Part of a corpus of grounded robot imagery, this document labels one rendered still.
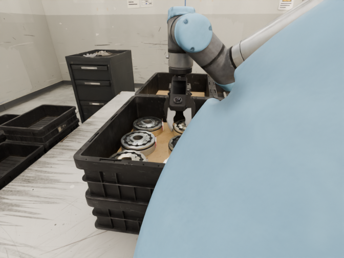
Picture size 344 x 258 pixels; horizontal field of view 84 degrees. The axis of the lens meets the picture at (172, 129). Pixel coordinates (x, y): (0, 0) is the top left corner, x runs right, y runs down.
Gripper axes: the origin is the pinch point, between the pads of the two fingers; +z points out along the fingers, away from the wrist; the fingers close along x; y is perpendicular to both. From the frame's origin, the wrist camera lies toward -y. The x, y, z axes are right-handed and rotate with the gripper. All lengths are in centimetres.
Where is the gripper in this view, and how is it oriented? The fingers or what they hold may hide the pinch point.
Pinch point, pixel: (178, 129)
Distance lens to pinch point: 65.7
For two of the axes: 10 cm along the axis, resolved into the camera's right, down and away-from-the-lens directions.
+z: 0.0, 8.8, 4.7
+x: -10.0, -0.2, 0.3
